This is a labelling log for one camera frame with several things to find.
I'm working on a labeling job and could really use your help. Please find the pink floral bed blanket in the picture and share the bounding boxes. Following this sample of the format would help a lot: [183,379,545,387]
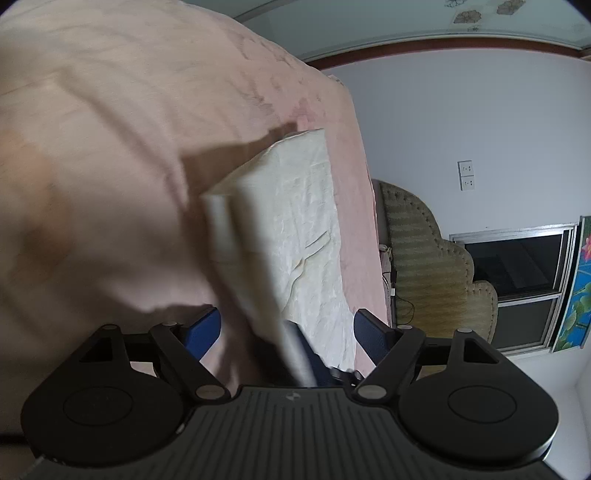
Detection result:
[1,1,386,434]

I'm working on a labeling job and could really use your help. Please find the dark window with frame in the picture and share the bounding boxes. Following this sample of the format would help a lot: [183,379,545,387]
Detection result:
[450,223,578,354]

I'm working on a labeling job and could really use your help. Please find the colourful floral curtain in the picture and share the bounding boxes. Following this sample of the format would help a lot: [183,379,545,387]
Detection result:
[553,216,591,352]

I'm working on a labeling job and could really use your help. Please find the white lace pants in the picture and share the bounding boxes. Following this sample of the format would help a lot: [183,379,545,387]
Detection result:
[201,129,355,387]

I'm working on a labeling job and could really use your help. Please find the black charging cable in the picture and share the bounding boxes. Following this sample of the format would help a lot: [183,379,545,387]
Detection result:
[380,244,417,326]

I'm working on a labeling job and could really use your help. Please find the frosted glass wardrobe doors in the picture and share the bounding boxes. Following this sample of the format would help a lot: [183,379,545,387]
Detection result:
[194,0,590,61]

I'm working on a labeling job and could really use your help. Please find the olive green padded headboard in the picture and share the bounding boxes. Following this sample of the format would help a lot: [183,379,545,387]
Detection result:
[374,180,498,342]

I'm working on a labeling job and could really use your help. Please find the white wall socket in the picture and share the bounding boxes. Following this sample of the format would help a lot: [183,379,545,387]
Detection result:
[458,160,475,191]

